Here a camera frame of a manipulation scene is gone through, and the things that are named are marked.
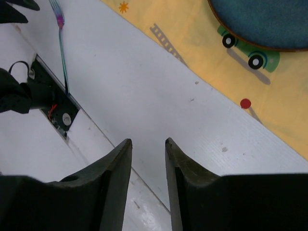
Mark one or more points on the yellow vehicle-print cloth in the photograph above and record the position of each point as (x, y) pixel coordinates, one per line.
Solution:
(271, 86)

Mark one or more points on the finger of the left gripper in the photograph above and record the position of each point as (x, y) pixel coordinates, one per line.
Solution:
(29, 4)
(9, 14)

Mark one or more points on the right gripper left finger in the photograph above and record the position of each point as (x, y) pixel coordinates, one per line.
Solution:
(92, 199)

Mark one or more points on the dark teal ceramic plate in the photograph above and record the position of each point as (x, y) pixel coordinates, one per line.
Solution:
(280, 25)

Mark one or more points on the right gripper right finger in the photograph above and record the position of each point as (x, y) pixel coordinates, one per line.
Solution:
(203, 201)

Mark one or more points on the iridescent metal fork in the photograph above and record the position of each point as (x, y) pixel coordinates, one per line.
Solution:
(56, 8)

